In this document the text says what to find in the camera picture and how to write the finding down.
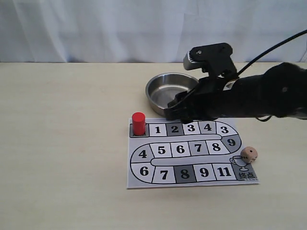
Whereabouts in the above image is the round steel bowl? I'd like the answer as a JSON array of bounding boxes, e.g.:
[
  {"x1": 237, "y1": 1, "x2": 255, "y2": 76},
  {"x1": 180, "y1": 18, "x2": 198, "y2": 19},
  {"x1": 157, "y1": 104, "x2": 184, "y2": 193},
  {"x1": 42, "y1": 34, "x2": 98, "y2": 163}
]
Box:
[{"x1": 145, "y1": 72, "x2": 199, "y2": 117}]

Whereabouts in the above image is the white background curtain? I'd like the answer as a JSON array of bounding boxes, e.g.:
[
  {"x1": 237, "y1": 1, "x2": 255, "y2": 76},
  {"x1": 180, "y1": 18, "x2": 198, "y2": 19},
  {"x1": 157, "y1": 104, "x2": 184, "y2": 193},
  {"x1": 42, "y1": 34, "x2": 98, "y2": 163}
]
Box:
[{"x1": 0, "y1": 0, "x2": 307, "y2": 63}]

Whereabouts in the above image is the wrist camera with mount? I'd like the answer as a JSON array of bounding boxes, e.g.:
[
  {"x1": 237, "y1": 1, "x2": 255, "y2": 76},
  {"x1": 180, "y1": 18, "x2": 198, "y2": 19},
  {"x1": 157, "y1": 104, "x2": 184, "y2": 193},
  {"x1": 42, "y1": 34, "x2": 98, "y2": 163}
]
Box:
[{"x1": 183, "y1": 43, "x2": 237, "y2": 78}]

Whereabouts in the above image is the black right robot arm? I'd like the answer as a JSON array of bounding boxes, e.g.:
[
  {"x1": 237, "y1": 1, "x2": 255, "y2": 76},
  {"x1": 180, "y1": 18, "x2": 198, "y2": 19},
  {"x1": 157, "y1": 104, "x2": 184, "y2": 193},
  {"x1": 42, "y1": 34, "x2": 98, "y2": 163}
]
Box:
[{"x1": 164, "y1": 62, "x2": 307, "y2": 124}]

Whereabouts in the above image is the red cylinder game piece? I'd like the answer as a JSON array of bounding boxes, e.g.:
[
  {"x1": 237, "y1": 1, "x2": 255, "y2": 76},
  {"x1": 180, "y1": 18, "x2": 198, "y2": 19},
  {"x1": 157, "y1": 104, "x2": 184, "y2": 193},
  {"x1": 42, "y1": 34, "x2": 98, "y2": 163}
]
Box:
[{"x1": 132, "y1": 112, "x2": 146, "y2": 136}]

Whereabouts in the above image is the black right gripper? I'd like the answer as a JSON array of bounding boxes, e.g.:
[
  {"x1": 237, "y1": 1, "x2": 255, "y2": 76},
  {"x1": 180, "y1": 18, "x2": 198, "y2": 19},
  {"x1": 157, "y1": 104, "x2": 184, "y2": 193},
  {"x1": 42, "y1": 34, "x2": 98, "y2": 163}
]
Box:
[{"x1": 164, "y1": 77, "x2": 236, "y2": 124}]

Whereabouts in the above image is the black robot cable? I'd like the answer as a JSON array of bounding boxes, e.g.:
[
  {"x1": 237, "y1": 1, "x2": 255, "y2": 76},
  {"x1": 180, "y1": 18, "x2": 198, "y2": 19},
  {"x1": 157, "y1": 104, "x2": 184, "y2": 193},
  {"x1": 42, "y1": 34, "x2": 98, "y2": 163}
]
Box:
[{"x1": 236, "y1": 30, "x2": 307, "y2": 122}]

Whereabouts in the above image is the paper number game board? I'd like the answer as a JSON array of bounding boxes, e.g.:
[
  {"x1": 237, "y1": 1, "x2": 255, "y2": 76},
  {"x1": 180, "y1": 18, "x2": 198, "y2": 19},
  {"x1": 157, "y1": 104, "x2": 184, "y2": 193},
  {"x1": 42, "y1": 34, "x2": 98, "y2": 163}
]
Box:
[{"x1": 126, "y1": 118, "x2": 259, "y2": 189}]

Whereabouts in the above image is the wooden die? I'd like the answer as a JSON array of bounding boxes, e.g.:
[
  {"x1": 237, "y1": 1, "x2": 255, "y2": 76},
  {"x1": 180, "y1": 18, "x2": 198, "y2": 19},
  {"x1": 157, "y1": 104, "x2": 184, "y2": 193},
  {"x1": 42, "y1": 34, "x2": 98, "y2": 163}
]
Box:
[{"x1": 240, "y1": 146, "x2": 258, "y2": 163}]

